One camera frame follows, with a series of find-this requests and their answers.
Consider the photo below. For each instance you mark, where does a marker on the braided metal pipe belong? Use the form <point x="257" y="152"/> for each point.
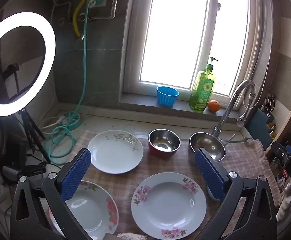
<point x="114" y="2"/>

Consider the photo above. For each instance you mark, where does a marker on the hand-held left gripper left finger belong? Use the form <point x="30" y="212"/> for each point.
<point x="78" y="175"/>

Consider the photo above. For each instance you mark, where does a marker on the person's right hand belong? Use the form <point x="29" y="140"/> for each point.
<point x="286" y="197"/>

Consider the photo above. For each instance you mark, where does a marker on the black clamp device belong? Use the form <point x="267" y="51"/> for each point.
<point x="35" y="171"/>

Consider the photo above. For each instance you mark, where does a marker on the white plate red flower print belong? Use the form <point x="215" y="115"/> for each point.
<point x="93" y="212"/>

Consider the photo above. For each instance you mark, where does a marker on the white power strip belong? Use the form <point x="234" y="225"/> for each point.
<point x="53" y="125"/>

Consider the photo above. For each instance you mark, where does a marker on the blue ribbed cup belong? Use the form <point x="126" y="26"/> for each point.
<point x="166" y="97"/>

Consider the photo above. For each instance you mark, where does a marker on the red steel bowl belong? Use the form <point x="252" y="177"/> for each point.
<point x="164" y="152"/>

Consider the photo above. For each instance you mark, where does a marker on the black tripod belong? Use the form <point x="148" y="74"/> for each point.
<point x="28" y="130"/>

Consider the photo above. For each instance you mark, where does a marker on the white plate pink flower print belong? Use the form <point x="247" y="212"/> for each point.
<point x="168" y="205"/>

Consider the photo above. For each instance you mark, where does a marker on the chrome faucet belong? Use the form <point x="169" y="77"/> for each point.
<point x="233" y="97"/>

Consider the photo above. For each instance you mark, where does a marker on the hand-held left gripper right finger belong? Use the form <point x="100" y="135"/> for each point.
<point x="210" y="177"/>

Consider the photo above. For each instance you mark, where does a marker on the wall knife holder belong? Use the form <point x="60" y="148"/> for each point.
<point x="260" y="125"/>

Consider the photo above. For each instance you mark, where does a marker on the green dish soap bottle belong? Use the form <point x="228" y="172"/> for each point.
<point x="200" y="92"/>

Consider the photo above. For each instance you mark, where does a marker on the white framed window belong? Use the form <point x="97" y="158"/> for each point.
<point x="175" y="30"/>

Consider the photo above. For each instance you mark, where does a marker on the orange fruit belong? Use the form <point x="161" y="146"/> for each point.
<point x="213" y="106"/>

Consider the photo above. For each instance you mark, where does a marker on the pink checked cloth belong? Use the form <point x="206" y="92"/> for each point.
<point x="160" y="165"/>

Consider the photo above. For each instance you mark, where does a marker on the stainless steel bowl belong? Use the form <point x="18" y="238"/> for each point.
<point x="210" y="142"/>

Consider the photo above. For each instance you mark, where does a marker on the grey adapter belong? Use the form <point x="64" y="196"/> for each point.
<point x="10" y="173"/>

